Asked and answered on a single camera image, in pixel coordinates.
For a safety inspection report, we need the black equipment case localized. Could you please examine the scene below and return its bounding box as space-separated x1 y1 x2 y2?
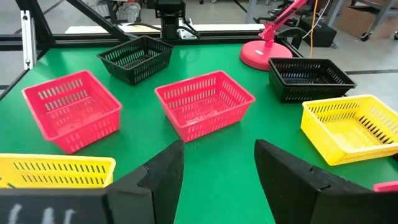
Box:
298 15 338 48

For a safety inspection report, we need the yellow plastic basket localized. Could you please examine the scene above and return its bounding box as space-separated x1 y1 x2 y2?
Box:
300 94 398 167
0 152 117 190

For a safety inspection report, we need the cardboard box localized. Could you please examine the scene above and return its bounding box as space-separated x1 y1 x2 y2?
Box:
335 5 398 40

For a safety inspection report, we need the silver aluminium bracket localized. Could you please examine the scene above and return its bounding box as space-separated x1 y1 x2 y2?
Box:
20 9 37 70

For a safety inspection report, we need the red plastic basket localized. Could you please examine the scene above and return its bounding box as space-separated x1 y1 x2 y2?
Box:
373 180 398 193
154 70 256 143
21 69 123 155

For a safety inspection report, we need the orange floor cable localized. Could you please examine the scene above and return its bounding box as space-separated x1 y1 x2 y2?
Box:
309 0 320 58

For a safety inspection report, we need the black plastic basket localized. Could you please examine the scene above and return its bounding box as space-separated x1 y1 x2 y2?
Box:
269 74 355 104
96 35 174 86
268 57 358 94

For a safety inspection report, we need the white ribbed object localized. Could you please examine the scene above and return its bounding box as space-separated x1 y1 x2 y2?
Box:
115 2 147 23

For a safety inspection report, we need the black aluminium table frame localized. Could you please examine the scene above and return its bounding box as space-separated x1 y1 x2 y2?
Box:
0 0 304 100

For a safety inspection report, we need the red desk lamp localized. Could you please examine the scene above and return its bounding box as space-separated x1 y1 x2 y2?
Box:
239 0 310 72

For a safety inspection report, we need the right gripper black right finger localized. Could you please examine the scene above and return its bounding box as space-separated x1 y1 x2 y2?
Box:
254 139 398 224

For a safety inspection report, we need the gray metal cart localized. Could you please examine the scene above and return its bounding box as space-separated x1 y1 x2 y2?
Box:
323 0 398 41

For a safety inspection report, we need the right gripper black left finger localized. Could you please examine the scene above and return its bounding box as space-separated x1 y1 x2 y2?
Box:
0 139 185 224

